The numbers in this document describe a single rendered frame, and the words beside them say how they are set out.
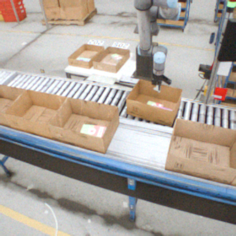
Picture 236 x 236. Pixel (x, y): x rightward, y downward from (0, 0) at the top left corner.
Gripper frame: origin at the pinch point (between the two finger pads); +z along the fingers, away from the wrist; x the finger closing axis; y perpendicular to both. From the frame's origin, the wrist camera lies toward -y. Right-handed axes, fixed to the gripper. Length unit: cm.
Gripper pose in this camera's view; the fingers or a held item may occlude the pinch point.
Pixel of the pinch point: (160, 90)
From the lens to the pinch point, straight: 195.9
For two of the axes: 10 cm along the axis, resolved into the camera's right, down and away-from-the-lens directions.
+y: -9.4, -2.0, 2.8
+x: -3.3, 7.5, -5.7
